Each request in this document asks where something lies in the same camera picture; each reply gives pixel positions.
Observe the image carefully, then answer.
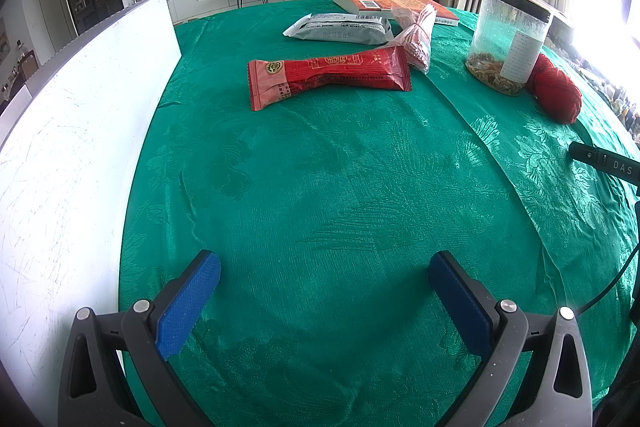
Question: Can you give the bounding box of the red snack packet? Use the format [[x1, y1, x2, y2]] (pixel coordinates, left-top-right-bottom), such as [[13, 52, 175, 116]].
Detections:
[[247, 46, 412, 112]]

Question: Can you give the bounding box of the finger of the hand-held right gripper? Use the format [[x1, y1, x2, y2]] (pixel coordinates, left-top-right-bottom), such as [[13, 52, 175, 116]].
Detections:
[[568, 141, 607, 172]]

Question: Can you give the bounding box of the wooden dining chair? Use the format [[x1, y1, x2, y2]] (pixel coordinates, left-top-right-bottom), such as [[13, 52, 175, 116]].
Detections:
[[21, 51, 41, 82]]

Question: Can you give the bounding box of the black cable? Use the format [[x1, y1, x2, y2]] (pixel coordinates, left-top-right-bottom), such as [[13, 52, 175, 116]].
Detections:
[[575, 247, 640, 314]]

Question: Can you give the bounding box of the clear jar with black lid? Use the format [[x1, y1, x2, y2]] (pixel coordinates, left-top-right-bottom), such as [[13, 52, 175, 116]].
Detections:
[[465, 0, 553, 98]]

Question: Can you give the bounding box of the grey foil packet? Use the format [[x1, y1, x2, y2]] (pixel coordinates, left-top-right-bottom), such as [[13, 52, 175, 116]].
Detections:
[[282, 13, 393, 48]]

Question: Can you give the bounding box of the green tablecloth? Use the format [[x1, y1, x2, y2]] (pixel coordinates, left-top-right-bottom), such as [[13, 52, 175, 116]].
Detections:
[[117, 0, 640, 427]]

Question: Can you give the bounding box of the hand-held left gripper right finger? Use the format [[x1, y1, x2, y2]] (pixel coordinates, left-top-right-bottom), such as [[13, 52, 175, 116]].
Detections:
[[427, 249, 593, 427]]

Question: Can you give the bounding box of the red yarn skein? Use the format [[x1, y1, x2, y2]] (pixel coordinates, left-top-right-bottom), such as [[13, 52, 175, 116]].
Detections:
[[525, 53, 583, 125]]

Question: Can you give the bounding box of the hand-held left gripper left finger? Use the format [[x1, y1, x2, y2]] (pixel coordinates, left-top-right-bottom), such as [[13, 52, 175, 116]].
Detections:
[[57, 249, 223, 427]]

